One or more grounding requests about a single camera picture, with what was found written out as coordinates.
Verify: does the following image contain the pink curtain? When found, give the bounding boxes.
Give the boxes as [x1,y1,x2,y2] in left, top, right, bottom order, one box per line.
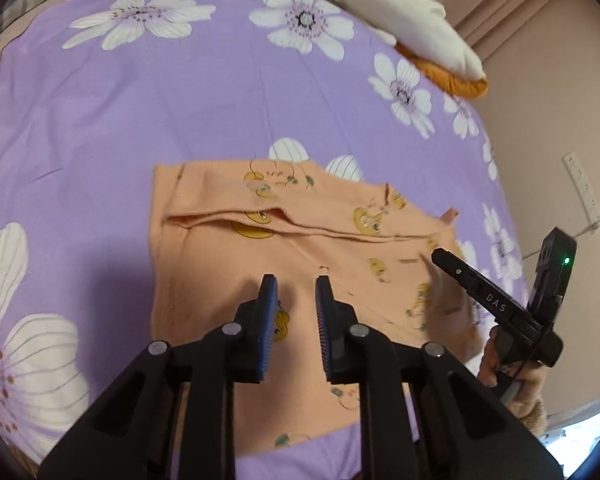
[420,0,593,63]

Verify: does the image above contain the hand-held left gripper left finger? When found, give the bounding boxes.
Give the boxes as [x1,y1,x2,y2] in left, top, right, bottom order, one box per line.
[37,274,281,480]

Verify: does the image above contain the orange cartoon print garment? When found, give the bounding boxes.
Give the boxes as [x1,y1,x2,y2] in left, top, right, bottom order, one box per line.
[147,157,487,459]

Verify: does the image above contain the white and orange plush toy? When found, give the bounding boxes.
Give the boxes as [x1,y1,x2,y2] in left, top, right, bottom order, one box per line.
[257,0,490,102]

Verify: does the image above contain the white power strip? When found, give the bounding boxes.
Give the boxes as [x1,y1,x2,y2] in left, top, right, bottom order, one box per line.
[561,150,600,231]

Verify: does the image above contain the purple floral bedsheet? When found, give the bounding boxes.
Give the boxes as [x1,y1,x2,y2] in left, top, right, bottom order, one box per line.
[0,0,531,480]

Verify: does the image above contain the thin white cable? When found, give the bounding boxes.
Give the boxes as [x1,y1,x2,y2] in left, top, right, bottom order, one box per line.
[522,222,600,261]

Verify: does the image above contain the person's right forearm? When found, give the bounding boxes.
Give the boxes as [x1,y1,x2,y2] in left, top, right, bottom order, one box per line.
[521,399,549,437]

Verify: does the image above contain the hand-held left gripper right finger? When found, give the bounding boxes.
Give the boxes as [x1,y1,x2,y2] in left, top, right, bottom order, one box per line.
[315,275,564,480]

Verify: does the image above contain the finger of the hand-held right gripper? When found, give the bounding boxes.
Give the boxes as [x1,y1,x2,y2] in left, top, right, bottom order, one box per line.
[431,247,542,345]

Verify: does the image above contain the person's right hand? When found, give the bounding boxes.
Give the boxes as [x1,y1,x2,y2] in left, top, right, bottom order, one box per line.
[477,325,547,427]

